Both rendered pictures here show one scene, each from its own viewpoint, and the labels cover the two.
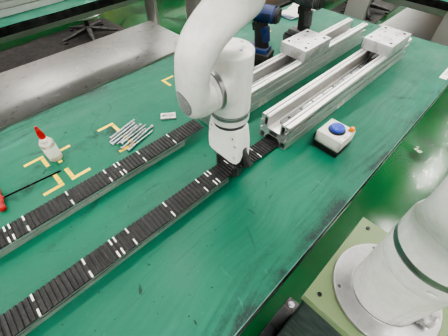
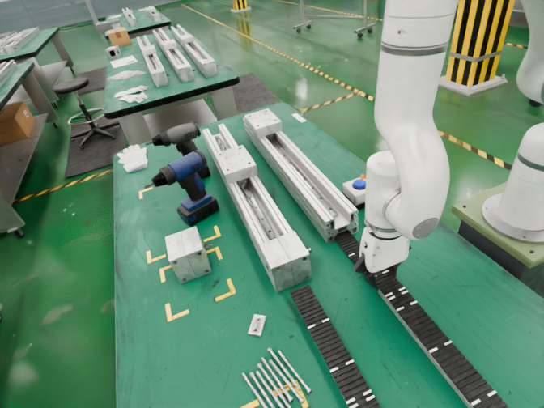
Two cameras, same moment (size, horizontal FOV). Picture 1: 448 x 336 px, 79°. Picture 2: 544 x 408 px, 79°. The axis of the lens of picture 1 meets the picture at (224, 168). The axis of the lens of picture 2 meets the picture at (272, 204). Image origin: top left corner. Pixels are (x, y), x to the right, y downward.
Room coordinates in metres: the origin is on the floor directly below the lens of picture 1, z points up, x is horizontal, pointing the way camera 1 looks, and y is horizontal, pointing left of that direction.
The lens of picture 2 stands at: (0.43, 0.52, 1.47)
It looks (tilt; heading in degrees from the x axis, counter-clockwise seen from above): 38 degrees down; 300
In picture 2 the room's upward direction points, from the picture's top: 11 degrees counter-clockwise
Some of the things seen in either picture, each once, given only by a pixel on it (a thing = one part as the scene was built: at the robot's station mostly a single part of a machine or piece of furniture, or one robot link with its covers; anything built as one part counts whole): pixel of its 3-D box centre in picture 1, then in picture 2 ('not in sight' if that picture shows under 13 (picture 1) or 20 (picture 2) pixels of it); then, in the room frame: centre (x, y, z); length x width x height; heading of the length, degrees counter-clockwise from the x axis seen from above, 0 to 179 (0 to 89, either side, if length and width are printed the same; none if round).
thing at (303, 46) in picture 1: (305, 48); (235, 167); (1.01, -0.30, 0.87); 0.16 x 0.11 x 0.07; 133
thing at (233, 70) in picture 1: (229, 79); (389, 189); (0.47, -0.01, 1.07); 0.09 x 0.08 x 0.13; 130
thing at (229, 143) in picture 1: (229, 133); (384, 241); (0.48, -0.01, 0.93); 0.10 x 0.07 x 0.11; 43
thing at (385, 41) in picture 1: (384, 44); (263, 125); (1.05, -0.62, 0.87); 0.16 x 0.11 x 0.07; 133
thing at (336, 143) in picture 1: (331, 136); (357, 193); (0.59, -0.31, 0.81); 0.10 x 0.08 x 0.06; 43
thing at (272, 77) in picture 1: (301, 61); (239, 178); (1.01, -0.30, 0.82); 0.80 x 0.10 x 0.09; 133
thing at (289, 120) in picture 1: (345, 80); (287, 162); (0.87, -0.43, 0.82); 0.80 x 0.10 x 0.09; 133
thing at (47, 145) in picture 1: (46, 143); not in sight; (0.54, 0.48, 0.84); 0.04 x 0.04 x 0.12
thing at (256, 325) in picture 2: (168, 116); (257, 325); (0.72, 0.18, 0.78); 0.05 x 0.03 x 0.01; 98
